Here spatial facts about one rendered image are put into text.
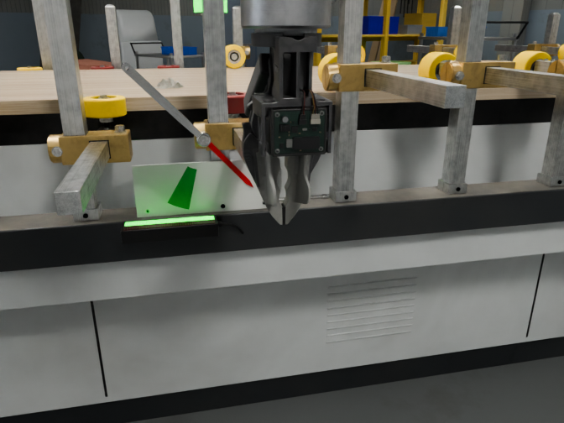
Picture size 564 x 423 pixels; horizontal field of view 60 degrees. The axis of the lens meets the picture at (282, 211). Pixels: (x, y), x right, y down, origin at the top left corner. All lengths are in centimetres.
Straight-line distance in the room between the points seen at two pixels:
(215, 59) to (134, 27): 626
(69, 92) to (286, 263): 53
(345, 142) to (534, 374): 112
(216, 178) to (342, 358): 76
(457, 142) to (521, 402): 90
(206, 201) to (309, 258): 26
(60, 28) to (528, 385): 157
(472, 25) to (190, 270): 73
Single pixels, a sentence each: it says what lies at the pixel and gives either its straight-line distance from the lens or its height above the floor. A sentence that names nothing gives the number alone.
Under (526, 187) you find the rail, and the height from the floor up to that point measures 70.
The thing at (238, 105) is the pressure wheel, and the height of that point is 89.
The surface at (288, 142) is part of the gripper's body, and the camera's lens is 48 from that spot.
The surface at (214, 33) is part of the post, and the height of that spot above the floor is 102.
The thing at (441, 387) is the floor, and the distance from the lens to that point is 166.
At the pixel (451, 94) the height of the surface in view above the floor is 95.
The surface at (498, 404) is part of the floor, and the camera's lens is 166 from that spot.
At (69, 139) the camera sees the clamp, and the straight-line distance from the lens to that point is 92.
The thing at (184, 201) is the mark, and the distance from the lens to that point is 93.
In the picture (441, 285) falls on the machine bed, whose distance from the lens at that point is 149.
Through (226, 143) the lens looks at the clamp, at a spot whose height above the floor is 83.
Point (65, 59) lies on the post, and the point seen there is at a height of 98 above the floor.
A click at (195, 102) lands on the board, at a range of 106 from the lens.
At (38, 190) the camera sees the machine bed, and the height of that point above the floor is 70.
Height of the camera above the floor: 103
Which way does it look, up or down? 20 degrees down
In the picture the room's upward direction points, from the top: straight up
